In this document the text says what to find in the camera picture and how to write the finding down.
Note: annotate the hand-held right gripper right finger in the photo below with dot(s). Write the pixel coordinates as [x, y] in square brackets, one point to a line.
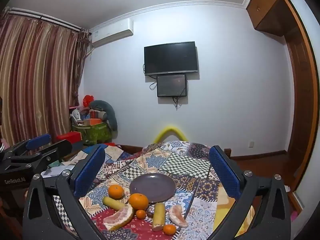
[225, 173]

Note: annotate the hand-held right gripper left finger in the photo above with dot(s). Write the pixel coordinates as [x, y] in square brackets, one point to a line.
[89, 173]

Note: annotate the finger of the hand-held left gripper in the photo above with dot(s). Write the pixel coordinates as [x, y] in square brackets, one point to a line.
[37, 141]
[55, 148]

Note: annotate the medium orange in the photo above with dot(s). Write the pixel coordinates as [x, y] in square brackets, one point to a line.
[115, 191]

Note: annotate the large orange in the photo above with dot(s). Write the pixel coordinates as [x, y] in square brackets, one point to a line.
[138, 201]

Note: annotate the peeled pomelo segment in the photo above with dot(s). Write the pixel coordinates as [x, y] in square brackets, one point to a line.
[177, 216]

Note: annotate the grey round plate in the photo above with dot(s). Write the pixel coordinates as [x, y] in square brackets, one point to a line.
[153, 187]

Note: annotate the small mandarin orange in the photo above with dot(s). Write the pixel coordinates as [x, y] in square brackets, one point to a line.
[140, 214]
[170, 229]

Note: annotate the round brown bread slice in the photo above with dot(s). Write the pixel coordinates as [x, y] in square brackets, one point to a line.
[159, 216]

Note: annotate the red box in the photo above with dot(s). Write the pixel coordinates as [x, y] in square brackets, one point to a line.
[70, 137]

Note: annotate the white crumpled paper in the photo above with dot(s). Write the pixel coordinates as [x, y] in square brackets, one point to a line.
[58, 170]

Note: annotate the patchwork printed blanket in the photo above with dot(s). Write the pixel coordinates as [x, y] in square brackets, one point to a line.
[190, 165]

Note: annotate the wooden baseboard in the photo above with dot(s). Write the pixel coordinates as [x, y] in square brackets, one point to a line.
[260, 155]

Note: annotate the green fabric storage bag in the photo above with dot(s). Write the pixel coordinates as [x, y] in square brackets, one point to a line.
[93, 133]

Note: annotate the orange box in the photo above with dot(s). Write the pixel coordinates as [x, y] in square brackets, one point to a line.
[92, 121]

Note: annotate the wooden bed footboard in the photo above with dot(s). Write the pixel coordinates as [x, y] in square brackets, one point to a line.
[131, 148]

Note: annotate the red plastic bag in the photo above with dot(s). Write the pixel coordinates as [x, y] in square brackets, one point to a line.
[88, 100]

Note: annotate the striped brown curtain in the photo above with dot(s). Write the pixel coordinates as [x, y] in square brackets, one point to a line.
[37, 80]

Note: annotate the grey curved pillow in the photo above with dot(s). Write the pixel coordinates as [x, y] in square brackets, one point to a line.
[110, 112]

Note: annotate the small brown date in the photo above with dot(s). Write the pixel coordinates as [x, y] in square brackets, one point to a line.
[149, 214]

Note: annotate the white air conditioner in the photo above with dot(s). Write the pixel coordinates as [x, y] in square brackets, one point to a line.
[112, 32]

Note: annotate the wooden overhead cabinet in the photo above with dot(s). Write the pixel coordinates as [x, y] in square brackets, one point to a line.
[266, 2]

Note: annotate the white wall socket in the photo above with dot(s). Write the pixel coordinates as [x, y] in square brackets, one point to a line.
[250, 144]

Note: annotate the small black wall monitor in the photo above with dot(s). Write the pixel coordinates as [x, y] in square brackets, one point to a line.
[172, 85]

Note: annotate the wooden door frame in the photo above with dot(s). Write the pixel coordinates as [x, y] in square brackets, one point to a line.
[303, 85]

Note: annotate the curtain rail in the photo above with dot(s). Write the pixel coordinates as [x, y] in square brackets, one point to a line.
[45, 18]

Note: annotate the large black wall television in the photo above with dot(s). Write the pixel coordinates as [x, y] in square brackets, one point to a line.
[171, 58]

